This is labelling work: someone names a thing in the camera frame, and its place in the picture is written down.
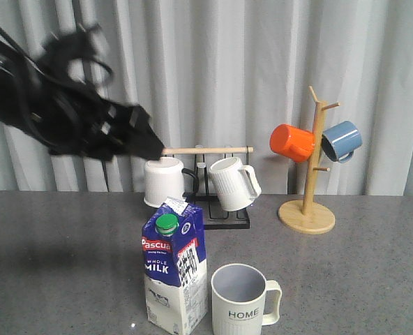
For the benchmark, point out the orange enamel mug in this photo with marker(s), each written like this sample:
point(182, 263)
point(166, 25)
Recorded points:
point(292, 142)

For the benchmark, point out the grey curtain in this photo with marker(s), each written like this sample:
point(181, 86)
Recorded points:
point(220, 73)

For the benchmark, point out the white mug black handle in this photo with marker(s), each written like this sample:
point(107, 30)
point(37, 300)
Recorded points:
point(165, 178)

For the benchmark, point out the wooden mug tree stand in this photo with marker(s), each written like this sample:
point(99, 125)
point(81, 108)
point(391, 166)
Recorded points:
point(307, 216)

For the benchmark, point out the white ribbed mug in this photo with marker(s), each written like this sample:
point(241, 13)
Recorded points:
point(236, 184)

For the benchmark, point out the white HOME mug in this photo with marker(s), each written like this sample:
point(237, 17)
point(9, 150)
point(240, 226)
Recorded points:
point(243, 300)

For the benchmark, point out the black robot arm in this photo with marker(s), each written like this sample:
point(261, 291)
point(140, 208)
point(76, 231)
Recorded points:
point(17, 74)

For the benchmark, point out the blue enamel mug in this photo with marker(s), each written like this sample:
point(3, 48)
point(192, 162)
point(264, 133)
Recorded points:
point(340, 141)

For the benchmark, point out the Pascual whole milk carton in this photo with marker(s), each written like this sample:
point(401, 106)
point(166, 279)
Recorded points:
point(175, 266)

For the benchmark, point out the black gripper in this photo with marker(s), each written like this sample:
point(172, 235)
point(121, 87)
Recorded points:
point(77, 121)

